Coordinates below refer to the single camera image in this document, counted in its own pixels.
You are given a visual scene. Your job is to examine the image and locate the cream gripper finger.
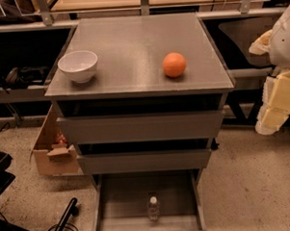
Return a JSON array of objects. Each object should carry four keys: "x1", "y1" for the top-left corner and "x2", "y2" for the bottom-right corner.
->
[
  {"x1": 250, "y1": 30, "x2": 273, "y2": 55},
  {"x1": 255, "y1": 69, "x2": 290, "y2": 136}
]

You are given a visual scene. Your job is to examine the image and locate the clear plastic water bottle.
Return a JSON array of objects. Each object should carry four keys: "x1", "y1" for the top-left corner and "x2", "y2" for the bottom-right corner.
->
[{"x1": 147, "y1": 196, "x2": 160, "y2": 222}]

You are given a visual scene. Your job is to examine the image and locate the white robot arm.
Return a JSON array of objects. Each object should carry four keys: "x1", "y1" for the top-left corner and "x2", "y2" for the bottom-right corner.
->
[{"x1": 250, "y1": 5, "x2": 290, "y2": 136}]

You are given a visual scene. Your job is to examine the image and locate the grey drawer cabinet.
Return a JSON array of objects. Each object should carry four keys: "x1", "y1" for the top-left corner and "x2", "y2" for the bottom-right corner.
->
[{"x1": 40, "y1": 10, "x2": 240, "y2": 177}]

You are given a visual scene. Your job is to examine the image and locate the grey open bottom drawer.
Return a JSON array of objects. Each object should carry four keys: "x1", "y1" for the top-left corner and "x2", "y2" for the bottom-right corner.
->
[{"x1": 93, "y1": 170, "x2": 209, "y2": 231}]

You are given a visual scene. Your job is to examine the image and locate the grey top drawer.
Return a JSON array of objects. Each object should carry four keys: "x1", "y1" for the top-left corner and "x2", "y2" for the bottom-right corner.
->
[{"x1": 54, "y1": 93, "x2": 224, "y2": 144}]

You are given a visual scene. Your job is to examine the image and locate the grey middle drawer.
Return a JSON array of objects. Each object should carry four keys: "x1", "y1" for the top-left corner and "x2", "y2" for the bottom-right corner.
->
[{"x1": 77, "y1": 139, "x2": 211, "y2": 174}]

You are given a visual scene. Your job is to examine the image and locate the dark chair seat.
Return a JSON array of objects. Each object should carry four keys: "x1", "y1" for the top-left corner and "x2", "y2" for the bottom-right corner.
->
[{"x1": 217, "y1": 15, "x2": 280, "y2": 71}]

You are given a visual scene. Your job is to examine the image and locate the orange fruit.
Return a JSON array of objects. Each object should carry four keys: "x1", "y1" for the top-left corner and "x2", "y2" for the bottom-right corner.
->
[{"x1": 162, "y1": 52, "x2": 186, "y2": 78}]

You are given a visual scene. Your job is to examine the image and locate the white ceramic bowl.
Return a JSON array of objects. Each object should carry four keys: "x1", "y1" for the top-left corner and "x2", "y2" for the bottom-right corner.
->
[{"x1": 58, "y1": 50, "x2": 98, "y2": 83}]

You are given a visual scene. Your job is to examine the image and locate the black headphones on shelf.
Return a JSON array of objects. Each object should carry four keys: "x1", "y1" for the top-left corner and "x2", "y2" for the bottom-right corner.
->
[{"x1": 5, "y1": 65, "x2": 49, "y2": 90}]

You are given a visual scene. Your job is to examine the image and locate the brown cardboard box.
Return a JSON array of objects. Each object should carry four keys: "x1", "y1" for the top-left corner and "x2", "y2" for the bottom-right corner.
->
[{"x1": 32, "y1": 107, "x2": 80, "y2": 176}]

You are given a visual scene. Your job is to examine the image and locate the black chair base leg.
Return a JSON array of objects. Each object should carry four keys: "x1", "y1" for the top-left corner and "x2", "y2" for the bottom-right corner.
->
[{"x1": 48, "y1": 197, "x2": 79, "y2": 231}]

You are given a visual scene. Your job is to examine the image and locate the black equipment at left edge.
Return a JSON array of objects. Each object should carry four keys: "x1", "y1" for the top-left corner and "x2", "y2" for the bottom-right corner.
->
[{"x1": 0, "y1": 151, "x2": 15, "y2": 195}]

